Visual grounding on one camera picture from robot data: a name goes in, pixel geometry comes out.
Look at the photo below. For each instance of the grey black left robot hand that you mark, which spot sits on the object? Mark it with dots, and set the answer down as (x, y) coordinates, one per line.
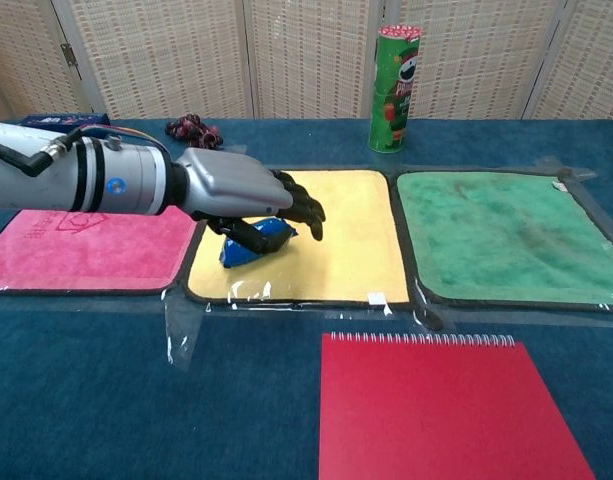
(231, 182)

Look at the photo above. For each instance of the blue foil snack packet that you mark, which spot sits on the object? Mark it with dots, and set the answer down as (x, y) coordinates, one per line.
(236, 257)

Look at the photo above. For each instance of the yellow microfiber cloth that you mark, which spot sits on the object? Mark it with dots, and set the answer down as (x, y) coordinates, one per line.
(346, 250)

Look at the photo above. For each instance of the beige woven folding screen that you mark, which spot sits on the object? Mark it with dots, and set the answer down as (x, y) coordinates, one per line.
(306, 50)

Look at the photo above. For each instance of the clear tape strip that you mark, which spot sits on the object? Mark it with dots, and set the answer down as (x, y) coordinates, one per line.
(428, 315)
(571, 170)
(183, 330)

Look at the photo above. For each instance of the dark blue rectangular box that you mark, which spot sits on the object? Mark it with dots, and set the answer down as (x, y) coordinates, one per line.
(88, 119)

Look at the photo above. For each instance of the pink microfiber cloth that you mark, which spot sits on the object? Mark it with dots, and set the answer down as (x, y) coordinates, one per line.
(86, 255)

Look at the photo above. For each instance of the green Pringles can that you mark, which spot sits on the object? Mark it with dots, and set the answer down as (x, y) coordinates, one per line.
(392, 105)

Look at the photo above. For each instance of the brass screen hinge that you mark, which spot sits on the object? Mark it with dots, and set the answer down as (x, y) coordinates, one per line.
(69, 55)

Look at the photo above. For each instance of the blue carpet table cover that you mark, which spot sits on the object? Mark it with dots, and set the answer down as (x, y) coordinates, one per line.
(86, 400)

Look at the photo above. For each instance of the green microfiber cloth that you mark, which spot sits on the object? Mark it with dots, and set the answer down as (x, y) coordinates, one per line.
(501, 240)

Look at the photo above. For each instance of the red spiral notebook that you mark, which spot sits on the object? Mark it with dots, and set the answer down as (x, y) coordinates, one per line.
(436, 415)

